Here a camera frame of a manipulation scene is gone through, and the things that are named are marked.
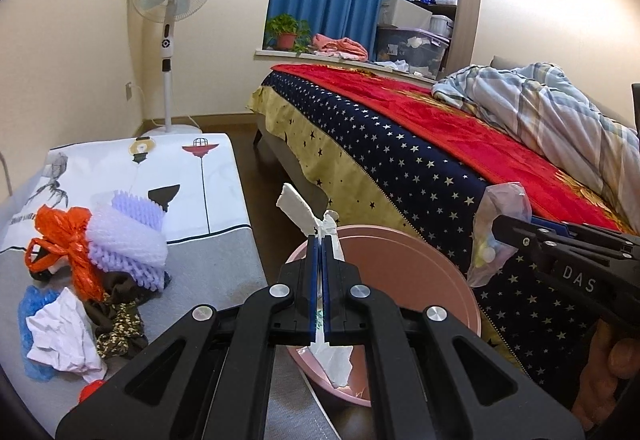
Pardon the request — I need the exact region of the leopard print dark cloth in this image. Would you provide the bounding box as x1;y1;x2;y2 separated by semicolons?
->
84;272;153;360

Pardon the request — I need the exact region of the person's right hand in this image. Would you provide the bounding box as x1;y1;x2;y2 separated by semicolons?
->
572;321;639;431

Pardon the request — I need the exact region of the blue plastic bag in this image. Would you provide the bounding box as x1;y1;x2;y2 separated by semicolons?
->
17;286;60;382

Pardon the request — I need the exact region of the white paper strip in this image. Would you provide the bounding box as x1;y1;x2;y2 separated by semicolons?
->
276;183;354;388

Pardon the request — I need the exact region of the potted green plant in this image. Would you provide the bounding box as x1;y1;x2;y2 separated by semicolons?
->
264;14;311;53

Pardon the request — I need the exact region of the clear plastic wrapper bag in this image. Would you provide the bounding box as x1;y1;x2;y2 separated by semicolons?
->
466;182;533;288

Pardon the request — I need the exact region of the pink clothes pile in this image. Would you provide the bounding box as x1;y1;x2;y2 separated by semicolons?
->
311;33;369;62

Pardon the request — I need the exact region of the grey storage box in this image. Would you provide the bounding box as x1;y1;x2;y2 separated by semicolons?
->
375;27;449;80

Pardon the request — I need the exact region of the grey wall cable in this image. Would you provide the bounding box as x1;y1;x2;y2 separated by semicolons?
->
0;149;15;201

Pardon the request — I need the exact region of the orange plastic bag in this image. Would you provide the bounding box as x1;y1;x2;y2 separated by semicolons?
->
24;205;104;301

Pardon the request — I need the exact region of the navy star bedsheet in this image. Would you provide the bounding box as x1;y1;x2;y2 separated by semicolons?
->
248;65;626;399

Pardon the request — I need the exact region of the purple foam fruit net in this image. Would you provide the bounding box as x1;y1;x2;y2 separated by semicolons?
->
86;192;168;293

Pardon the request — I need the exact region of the white printed cloth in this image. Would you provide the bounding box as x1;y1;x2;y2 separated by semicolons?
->
1;133;250;251

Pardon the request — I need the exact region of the red blanket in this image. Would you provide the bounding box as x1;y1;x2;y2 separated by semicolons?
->
250;64;628;241

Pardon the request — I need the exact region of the white appliance box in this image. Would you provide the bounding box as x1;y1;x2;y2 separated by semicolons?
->
378;0;432;30

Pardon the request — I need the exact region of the red plastic bag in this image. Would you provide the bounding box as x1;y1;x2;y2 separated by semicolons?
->
78;380;105;403

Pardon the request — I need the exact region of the plaid quilt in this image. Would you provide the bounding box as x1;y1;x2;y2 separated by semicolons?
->
433;62;639;231

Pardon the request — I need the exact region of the white crumpled paper ball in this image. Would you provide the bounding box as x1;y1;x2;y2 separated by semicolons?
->
26;287;107;384

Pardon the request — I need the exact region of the pink plastic basin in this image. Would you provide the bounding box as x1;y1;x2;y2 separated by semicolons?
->
288;224;482;408

